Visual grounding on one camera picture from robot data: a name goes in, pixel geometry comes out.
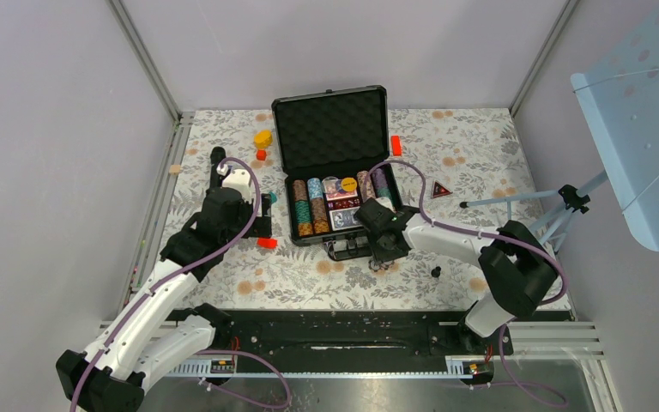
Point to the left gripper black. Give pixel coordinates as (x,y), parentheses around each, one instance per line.
(261,228)

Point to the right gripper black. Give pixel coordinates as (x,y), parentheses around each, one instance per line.
(379,256)

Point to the blue playing card deck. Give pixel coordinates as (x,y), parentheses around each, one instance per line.
(343,219)

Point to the clear plastic disc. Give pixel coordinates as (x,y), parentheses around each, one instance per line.
(329,187)

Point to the black poker chip case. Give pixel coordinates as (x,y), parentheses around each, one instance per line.
(336,133)

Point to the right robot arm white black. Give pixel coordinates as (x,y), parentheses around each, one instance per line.
(517,271)

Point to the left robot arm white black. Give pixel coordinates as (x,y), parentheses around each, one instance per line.
(116,370)

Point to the purple chip stack far right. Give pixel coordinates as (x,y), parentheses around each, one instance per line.
(380,184)

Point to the red rectangular block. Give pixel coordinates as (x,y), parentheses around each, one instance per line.
(267,243)

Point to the red playing card deck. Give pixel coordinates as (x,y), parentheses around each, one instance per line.
(343,196)

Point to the yellow dealer button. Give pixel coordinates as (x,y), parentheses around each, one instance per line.
(349,185)

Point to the black microphone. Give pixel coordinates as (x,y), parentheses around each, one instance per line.
(216,165)

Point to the red black triangle card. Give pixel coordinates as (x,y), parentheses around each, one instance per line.
(439,190)

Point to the brown chip stack far left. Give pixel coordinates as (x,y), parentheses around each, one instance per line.
(302,208)

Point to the red block beside case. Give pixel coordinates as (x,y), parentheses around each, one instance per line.
(396,145)

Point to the yellow cylinder block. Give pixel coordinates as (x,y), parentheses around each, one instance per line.
(263,139)

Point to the floral table mat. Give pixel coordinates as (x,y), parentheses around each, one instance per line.
(473,152)

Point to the light blue tripod stand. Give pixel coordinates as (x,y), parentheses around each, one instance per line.
(554,226)

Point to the light blue perforated panel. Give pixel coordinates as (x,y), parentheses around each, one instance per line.
(619,98)

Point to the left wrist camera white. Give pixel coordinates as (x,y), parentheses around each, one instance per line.
(238,179)

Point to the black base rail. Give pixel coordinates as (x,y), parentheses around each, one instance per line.
(325,342)

